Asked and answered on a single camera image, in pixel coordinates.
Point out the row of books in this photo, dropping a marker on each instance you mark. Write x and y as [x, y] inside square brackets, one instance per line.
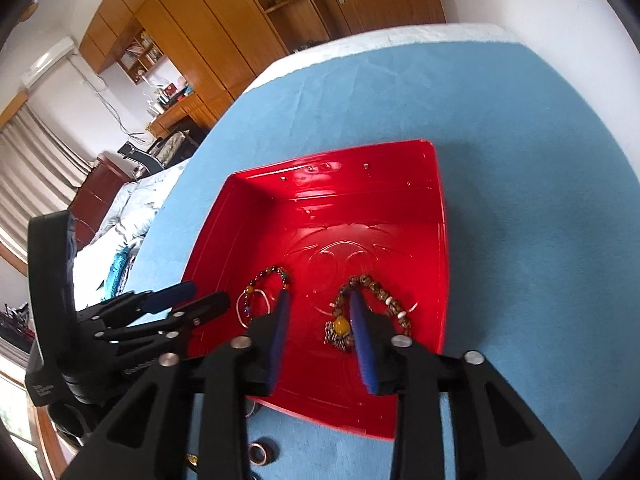
[142, 50]

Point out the wooden wardrobe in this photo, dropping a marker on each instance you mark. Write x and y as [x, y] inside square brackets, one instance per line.
[200, 20]

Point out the black office chair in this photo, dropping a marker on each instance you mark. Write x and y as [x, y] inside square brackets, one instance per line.
[150, 157]

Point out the wooden desk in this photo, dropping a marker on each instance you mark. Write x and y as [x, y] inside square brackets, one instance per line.
[190, 110]

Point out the window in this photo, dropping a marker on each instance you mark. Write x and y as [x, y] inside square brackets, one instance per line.
[15, 425]

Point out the red plastic tray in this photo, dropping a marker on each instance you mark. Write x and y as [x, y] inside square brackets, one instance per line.
[350, 210]

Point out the blue table cloth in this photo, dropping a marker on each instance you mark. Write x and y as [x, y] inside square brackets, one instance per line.
[500, 160]

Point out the dark wooden cabinet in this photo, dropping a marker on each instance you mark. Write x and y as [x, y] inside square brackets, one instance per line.
[97, 190]

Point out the gold pendant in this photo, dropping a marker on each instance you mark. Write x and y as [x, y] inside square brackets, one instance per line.
[191, 458]

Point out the small red box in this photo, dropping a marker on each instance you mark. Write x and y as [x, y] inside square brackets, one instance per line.
[173, 89]

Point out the beige curtain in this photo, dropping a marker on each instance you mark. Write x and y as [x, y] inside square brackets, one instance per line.
[35, 170]

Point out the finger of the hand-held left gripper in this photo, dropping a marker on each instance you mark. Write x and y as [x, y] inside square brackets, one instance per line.
[172, 295]
[200, 310]

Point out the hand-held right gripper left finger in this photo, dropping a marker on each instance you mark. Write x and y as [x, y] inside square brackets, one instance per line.
[276, 340]

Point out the white air conditioner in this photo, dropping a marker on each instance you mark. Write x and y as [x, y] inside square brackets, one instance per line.
[50, 60]

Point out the wide silver bangle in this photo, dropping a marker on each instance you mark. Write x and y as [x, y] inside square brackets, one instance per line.
[256, 408]

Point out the thin silver bangle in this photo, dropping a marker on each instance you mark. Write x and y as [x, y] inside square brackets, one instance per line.
[238, 307]

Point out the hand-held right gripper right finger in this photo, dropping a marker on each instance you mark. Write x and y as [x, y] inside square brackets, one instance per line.
[362, 345]

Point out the white under cloth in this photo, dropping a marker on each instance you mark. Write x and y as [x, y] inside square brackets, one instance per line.
[400, 35]

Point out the pile of folded bedding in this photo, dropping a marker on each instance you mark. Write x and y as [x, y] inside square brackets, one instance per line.
[130, 210]

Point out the teal cloth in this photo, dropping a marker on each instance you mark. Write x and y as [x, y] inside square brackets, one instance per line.
[117, 272]

